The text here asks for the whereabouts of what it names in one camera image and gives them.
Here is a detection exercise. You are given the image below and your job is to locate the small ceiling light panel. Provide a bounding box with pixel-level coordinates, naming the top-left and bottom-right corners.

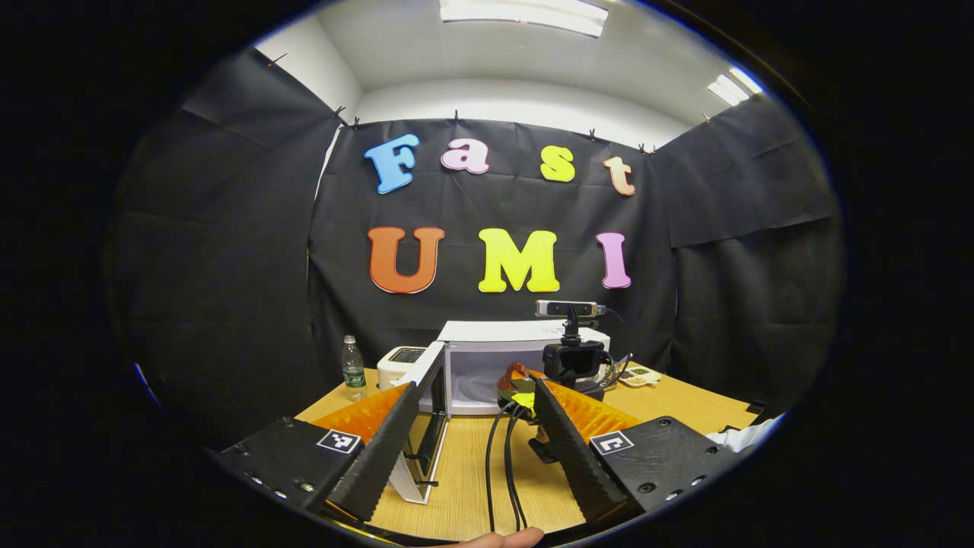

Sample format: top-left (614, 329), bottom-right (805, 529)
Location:
top-left (707, 66), bottom-right (765, 107)

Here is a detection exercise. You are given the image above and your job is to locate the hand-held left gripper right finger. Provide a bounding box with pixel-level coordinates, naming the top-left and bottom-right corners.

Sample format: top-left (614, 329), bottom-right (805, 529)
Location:
top-left (532, 376), bottom-right (743, 527)

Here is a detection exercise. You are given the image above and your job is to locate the white toaster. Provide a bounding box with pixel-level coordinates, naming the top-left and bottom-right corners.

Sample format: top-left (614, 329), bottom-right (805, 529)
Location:
top-left (376, 346), bottom-right (428, 391)

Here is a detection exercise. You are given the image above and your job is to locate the white microwave oven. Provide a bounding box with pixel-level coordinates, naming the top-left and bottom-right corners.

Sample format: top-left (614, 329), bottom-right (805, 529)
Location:
top-left (387, 320), bottom-right (612, 505)

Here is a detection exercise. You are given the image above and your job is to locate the black backdrop cloth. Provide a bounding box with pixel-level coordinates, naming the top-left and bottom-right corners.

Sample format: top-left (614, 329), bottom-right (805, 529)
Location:
top-left (107, 46), bottom-right (845, 446)

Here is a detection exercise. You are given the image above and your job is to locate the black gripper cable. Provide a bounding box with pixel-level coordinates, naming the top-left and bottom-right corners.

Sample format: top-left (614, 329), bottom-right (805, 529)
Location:
top-left (503, 403), bottom-right (534, 532)
top-left (485, 400), bottom-right (520, 533)

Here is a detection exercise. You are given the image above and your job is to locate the long ceiling light panel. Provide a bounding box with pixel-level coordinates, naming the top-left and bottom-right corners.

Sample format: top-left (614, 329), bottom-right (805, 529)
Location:
top-left (439, 0), bottom-right (610, 38)

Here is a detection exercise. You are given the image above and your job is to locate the clear water bottle green label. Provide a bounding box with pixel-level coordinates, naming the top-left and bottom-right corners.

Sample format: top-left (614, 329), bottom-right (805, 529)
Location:
top-left (341, 334), bottom-right (368, 403)

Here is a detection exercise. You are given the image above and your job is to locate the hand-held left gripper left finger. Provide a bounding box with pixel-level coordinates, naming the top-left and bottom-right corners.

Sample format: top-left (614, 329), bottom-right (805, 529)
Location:
top-left (215, 381), bottom-right (420, 523)

